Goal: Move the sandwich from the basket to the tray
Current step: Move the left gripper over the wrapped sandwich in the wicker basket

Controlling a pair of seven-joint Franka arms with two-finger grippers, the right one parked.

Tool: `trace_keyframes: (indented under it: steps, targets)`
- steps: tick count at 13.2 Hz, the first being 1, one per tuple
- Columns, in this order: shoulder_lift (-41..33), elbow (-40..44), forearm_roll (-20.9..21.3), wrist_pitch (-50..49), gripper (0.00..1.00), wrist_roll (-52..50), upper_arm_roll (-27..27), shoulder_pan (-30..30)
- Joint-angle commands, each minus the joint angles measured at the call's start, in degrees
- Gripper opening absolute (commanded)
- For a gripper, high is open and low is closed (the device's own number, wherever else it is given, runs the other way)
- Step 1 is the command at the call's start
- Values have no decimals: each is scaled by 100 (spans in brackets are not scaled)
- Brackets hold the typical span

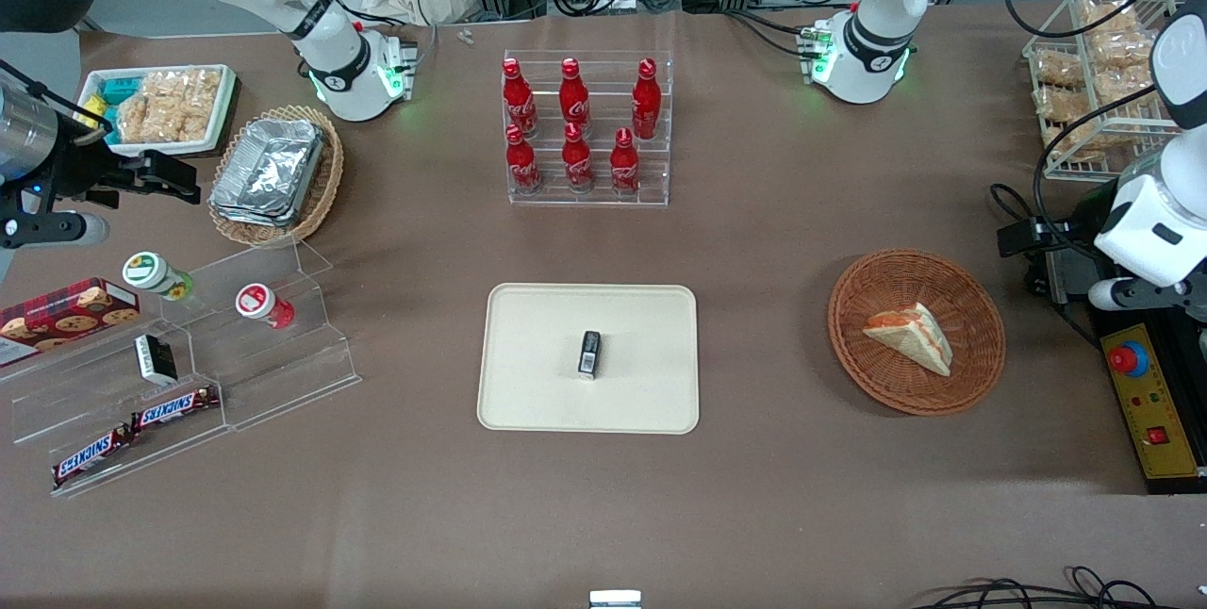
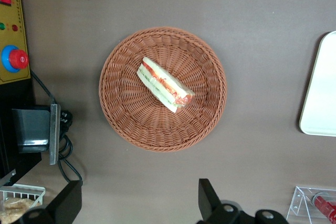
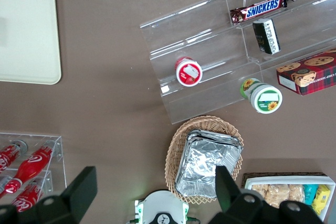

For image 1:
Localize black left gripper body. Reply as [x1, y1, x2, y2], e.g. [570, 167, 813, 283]
[1033, 208, 1082, 258]

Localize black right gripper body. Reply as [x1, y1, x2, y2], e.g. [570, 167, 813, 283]
[33, 126, 147, 215]

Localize triangular sandwich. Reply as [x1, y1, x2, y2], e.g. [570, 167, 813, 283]
[862, 302, 954, 378]

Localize white rectangular snack tray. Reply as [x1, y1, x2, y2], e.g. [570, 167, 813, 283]
[74, 64, 239, 158]

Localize light wicker basket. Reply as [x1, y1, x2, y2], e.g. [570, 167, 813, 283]
[207, 104, 346, 248]

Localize brown wicker basket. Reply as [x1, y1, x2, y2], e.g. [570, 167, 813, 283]
[828, 249, 1006, 418]

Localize beige plastic tray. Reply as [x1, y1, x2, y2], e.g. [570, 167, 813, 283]
[476, 283, 701, 436]

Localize rice cracker bag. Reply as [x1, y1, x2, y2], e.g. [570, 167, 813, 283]
[116, 68, 223, 144]

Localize green lidded yogurt cup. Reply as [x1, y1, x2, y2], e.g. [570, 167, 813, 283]
[122, 251, 195, 302]

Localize stacked aluminium foil containers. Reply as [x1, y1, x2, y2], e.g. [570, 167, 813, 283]
[208, 117, 327, 229]

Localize fried snack bag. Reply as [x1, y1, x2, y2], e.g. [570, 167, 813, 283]
[1032, 50, 1086, 90]
[1079, 0, 1149, 34]
[1088, 28, 1163, 74]
[1041, 118, 1129, 163]
[1034, 85, 1086, 123]

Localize red lidded yogurt cup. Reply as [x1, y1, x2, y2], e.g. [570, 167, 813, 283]
[235, 282, 296, 330]

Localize red cookie box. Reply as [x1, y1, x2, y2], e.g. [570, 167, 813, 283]
[0, 277, 141, 368]

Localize black and white small box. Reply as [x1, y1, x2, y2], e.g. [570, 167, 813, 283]
[134, 333, 179, 387]

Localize yellow emergency stop control box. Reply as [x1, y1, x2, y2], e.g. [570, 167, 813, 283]
[1098, 307, 1207, 496]

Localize clear acrylic stepped display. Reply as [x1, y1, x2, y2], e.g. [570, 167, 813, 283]
[0, 236, 362, 499]

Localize snickers chocolate bar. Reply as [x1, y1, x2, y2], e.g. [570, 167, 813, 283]
[129, 386, 221, 432]
[51, 424, 134, 489]

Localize red cola bottle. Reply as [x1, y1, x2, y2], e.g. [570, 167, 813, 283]
[504, 123, 544, 196]
[561, 122, 596, 193]
[558, 57, 593, 140]
[609, 126, 643, 196]
[631, 58, 663, 141]
[502, 58, 539, 140]

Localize clear acrylic bottle rack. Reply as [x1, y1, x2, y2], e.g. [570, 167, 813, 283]
[502, 49, 675, 207]

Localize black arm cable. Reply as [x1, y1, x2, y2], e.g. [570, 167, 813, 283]
[988, 0, 1185, 256]

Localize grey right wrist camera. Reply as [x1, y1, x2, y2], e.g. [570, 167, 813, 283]
[0, 212, 110, 250]

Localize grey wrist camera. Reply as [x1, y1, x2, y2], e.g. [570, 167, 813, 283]
[1088, 276, 1171, 312]
[0, 212, 110, 250]

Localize white wire basket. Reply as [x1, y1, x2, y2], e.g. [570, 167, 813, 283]
[1022, 0, 1185, 183]

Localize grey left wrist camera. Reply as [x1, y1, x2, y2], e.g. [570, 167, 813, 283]
[1088, 276, 1171, 312]

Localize black floor cables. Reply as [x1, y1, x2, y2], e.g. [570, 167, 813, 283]
[905, 566, 1175, 609]

